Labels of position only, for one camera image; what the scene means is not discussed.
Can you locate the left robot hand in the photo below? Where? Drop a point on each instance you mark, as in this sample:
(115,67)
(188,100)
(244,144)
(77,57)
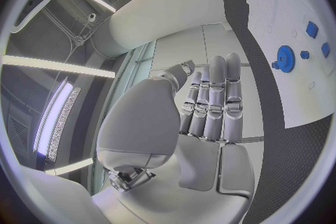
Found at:
(147,123)

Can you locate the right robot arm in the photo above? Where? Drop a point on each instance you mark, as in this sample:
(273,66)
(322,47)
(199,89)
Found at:
(168,9)

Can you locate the white task board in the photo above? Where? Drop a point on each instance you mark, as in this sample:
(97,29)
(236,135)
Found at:
(296,89)

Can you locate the blue block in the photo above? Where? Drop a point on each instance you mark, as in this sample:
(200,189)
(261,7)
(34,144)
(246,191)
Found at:
(312,29)
(325,50)

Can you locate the small blue peg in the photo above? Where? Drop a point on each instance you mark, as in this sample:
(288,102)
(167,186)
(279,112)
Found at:
(275,65)

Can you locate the blue gear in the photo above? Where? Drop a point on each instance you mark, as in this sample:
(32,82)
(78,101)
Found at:
(286,59)

